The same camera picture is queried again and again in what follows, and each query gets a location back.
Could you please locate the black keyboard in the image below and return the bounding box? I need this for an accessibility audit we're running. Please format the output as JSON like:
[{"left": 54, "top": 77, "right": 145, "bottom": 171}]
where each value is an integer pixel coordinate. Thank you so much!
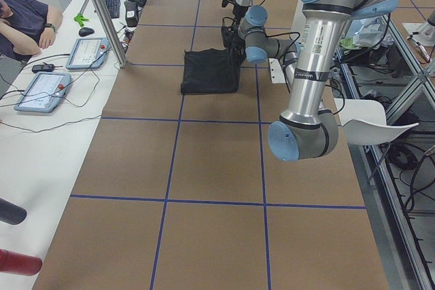
[{"left": 104, "top": 0, "right": 120, "bottom": 18}]

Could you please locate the black graphic t-shirt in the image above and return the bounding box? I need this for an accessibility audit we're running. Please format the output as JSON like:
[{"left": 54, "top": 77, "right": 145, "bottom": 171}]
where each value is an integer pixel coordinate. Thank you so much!
[{"left": 181, "top": 48, "right": 241, "bottom": 94}]

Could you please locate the white plastic chair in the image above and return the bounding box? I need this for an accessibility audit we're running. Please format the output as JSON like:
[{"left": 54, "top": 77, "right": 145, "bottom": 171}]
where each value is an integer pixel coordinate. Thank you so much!
[{"left": 334, "top": 98, "right": 419, "bottom": 145}]

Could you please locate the green cloth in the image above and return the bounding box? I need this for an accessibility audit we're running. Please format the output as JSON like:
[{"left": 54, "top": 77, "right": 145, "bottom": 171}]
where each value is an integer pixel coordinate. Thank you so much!
[{"left": 339, "top": 38, "right": 358, "bottom": 50}]

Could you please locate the red bottle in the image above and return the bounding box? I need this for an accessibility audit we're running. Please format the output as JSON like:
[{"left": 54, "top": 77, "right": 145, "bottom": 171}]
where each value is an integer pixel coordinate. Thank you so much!
[{"left": 1, "top": 249, "right": 43, "bottom": 276}]

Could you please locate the seated person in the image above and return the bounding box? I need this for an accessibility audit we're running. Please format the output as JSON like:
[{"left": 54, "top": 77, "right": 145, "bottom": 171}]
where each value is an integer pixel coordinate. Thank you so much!
[{"left": 1, "top": 0, "right": 63, "bottom": 62}]

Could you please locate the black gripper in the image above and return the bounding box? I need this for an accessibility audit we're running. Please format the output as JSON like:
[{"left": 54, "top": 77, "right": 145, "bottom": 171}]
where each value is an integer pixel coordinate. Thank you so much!
[
  {"left": 220, "top": 16, "right": 245, "bottom": 66},
  {"left": 222, "top": 0, "right": 251, "bottom": 18}
]

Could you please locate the black power adapter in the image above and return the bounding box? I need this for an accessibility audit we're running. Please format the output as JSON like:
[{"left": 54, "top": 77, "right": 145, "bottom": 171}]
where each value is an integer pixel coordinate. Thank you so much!
[{"left": 31, "top": 64, "right": 55, "bottom": 73}]

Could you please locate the teach pendant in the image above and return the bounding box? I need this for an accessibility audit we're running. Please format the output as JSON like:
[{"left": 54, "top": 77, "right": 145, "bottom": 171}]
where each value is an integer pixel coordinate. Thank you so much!
[
  {"left": 65, "top": 37, "right": 110, "bottom": 70},
  {"left": 14, "top": 72, "right": 72, "bottom": 113}
]

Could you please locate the far teach pendant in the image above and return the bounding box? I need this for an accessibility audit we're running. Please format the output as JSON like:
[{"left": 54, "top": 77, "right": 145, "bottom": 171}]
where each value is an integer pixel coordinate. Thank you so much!
[{"left": 65, "top": 37, "right": 110, "bottom": 70}]

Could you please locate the black bottle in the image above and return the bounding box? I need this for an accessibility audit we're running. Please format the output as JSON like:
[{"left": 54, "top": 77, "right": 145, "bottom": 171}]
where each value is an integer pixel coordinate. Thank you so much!
[{"left": 0, "top": 198, "right": 27, "bottom": 225}]

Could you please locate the near teach pendant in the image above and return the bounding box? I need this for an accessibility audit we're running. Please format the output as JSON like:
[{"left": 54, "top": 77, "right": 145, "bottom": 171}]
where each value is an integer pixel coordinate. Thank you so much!
[{"left": 14, "top": 72, "right": 72, "bottom": 113}]

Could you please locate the black computer mouse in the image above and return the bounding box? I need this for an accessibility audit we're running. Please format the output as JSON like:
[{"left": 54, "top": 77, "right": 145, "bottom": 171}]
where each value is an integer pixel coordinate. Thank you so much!
[{"left": 78, "top": 27, "right": 94, "bottom": 37}]

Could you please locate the aluminium frame post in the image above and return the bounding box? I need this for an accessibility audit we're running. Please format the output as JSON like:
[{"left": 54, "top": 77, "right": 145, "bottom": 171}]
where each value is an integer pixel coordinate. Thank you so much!
[{"left": 92, "top": 0, "right": 127, "bottom": 68}]

